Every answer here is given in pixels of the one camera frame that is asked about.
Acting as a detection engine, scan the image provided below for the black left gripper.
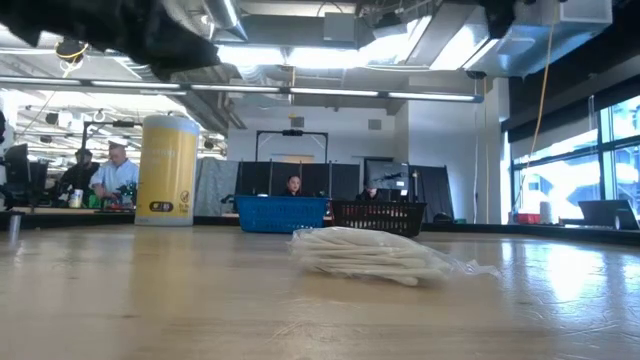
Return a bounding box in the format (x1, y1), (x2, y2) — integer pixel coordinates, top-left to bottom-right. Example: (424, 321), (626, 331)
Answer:
(104, 0), (221, 81)

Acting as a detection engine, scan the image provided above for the long ceiling light bar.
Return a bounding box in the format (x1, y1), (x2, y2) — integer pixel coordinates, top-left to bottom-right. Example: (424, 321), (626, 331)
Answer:
(0, 74), (484, 104)

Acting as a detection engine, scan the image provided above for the black ceiling device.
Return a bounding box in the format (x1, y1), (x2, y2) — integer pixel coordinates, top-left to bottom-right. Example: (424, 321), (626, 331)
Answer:
(53, 35), (91, 65)

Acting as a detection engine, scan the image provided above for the yellow canister with white lid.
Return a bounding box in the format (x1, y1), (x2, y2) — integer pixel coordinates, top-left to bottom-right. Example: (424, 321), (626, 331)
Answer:
(134, 114), (201, 227)

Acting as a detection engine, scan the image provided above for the person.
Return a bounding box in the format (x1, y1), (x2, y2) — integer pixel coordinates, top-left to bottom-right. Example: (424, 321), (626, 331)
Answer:
(89, 139), (140, 206)
(282, 174), (304, 197)
(59, 148), (101, 207)
(357, 180), (384, 202)

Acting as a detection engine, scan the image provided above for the grey cloth cover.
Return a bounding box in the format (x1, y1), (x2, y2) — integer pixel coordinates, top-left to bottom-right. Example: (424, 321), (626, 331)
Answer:
(193, 157), (240, 217)

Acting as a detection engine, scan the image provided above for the black partition screen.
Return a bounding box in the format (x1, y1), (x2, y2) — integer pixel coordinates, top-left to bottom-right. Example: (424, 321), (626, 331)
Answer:
(235, 160), (361, 197)
(408, 164), (455, 224)

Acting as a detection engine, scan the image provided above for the blue plastic basket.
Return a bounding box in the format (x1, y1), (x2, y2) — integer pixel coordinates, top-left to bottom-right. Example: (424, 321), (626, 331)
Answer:
(234, 194), (331, 235)

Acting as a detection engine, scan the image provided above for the dark open laptop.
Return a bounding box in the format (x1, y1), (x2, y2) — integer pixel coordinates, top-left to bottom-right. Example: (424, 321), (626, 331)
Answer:
(577, 199), (640, 231)

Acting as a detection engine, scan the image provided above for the black plastic basket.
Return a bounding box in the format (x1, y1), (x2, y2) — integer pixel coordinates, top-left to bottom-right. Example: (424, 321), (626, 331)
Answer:
(330, 200), (428, 238)

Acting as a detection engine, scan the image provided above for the clear bag of cotton swabs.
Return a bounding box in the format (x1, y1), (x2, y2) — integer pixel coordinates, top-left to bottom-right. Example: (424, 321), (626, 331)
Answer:
(288, 225), (500, 287)

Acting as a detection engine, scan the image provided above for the yellow cable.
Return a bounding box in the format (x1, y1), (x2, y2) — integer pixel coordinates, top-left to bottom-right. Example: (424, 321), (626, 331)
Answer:
(519, 0), (556, 201)

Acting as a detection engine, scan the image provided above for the black rig frame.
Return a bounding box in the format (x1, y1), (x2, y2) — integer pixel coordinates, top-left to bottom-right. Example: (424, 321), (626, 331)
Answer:
(255, 129), (330, 164)

